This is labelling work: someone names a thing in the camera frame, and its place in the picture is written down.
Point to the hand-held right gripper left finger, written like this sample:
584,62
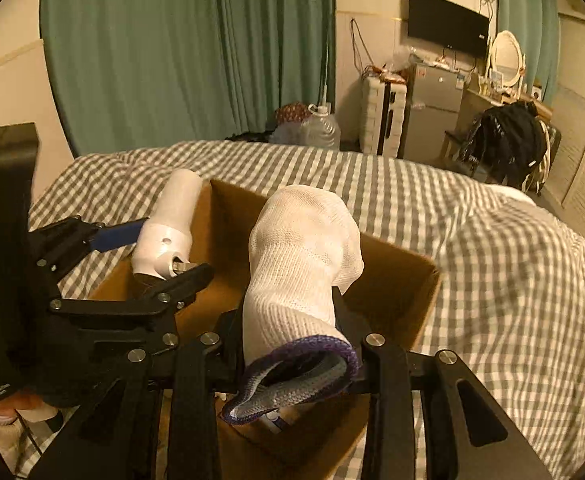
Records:
196,400

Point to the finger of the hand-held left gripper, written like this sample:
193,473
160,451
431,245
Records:
117,236
172,287

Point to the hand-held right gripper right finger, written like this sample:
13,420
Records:
390,390

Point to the white plastic bottle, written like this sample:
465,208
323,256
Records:
172,220

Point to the brown cardboard box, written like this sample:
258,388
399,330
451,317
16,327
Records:
392,285

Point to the white knit sock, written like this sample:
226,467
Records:
297,280

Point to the grey white checked blanket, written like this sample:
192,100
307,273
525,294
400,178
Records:
497,270

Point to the wide green curtain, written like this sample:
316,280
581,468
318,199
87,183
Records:
172,50

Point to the red patterned bag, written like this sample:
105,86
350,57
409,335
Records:
292,112

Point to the clear plastic water jug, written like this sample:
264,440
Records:
320,130

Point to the white suitcase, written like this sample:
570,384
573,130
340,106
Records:
375,115

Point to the black clothes pile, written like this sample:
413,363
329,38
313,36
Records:
507,135

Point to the silver refrigerator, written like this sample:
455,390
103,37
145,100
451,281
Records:
430,110

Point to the wooden dressing table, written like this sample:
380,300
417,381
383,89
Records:
470,105

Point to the oval white vanity mirror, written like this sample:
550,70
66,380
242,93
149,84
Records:
505,57

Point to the narrow green curtain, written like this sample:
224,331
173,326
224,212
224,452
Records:
527,15

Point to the black wall television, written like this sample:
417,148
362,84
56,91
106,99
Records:
447,22

